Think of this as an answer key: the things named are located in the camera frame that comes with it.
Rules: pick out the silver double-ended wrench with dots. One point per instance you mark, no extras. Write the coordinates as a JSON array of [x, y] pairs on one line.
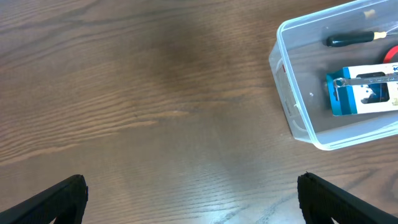
[[344, 82]]

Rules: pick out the blue white cardboard box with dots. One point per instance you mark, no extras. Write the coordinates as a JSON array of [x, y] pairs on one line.
[[363, 99]]

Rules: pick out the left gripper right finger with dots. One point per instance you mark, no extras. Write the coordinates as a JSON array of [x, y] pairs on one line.
[[322, 202]]

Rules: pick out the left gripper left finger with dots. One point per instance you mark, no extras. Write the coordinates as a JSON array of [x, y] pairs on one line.
[[62, 203]]

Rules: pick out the red handled pliers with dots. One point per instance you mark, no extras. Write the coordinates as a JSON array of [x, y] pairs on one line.
[[391, 53]]

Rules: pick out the black yellow screwdriver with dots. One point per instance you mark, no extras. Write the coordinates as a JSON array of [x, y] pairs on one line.
[[346, 39]]

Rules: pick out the clear plastic container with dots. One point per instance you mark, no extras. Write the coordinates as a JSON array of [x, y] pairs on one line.
[[300, 61]]

